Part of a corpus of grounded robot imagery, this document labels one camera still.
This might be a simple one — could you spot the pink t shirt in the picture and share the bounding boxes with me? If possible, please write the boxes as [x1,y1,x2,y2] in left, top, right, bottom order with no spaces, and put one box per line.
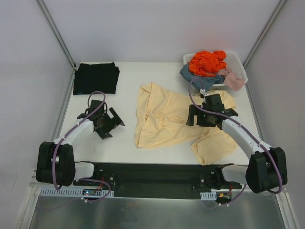
[217,68,244,91]

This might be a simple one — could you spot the orange t shirt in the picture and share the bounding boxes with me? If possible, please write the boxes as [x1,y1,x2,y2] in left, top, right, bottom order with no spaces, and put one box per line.
[188,51,227,78]

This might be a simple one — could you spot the folded black t shirt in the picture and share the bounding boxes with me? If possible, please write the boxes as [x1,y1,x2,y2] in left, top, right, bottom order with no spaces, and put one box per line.
[73,62,120,95]

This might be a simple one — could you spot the white plastic basket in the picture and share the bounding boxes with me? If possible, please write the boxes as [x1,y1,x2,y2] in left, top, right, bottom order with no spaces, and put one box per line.
[183,50,248,88]

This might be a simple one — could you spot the cream yellow t shirt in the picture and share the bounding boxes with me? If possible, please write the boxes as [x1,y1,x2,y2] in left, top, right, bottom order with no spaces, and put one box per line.
[135,83,237,165]

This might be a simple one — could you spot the purple cable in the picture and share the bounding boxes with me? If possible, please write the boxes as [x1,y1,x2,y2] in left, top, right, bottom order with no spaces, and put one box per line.
[188,78,284,210]
[51,91,112,206]

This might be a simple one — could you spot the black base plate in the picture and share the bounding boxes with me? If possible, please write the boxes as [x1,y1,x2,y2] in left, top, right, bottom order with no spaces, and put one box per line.
[73,163,242,199]

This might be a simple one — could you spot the grey blue t shirt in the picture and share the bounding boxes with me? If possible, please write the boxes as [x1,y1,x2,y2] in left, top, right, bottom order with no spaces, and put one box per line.
[180,64,224,91]

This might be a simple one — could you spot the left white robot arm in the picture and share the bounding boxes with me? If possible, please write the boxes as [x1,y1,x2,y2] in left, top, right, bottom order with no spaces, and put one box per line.
[35,100,125,189]

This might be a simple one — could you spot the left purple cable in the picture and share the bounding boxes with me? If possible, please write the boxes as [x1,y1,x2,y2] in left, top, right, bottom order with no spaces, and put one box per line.
[51,91,112,206]

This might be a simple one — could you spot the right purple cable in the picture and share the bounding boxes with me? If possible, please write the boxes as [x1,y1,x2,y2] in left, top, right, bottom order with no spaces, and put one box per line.
[188,78,284,210]

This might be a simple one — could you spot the right white cable duct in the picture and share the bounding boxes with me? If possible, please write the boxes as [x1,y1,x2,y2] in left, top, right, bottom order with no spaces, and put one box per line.
[200,191,217,201]

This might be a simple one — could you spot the left white cable duct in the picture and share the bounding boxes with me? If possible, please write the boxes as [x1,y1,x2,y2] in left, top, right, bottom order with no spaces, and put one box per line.
[40,187,114,198]

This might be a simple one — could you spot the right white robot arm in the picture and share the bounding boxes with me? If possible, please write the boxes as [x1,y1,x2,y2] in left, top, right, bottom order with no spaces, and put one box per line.
[187,90,287,194]

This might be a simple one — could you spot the white cable duct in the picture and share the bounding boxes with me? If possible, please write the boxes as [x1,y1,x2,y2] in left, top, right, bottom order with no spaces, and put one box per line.
[200,191,217,201]
[40,187,114,198]

